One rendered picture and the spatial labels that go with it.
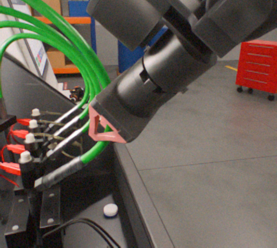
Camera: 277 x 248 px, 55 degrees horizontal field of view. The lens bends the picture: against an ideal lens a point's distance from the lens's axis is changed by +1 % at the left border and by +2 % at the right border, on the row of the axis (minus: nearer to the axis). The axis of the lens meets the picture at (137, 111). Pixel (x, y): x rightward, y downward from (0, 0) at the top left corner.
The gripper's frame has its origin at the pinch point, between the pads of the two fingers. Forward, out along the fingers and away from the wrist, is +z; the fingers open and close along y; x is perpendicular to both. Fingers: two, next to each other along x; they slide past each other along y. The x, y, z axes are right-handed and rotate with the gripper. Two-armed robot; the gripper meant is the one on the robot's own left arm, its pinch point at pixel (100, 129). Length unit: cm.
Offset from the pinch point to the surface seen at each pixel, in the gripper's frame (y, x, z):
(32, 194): 3.7, 0.3, 25.0
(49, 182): 6.2, 0.5, 10.2
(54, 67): -348, -141, 393
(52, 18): -0.2, -13.7, -8.1
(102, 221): -8.9, 19.5, 38.3
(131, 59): -403, -41, 278
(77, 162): 3.7, 1.1, 4.8
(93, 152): 2.4, 1.7, 2.1
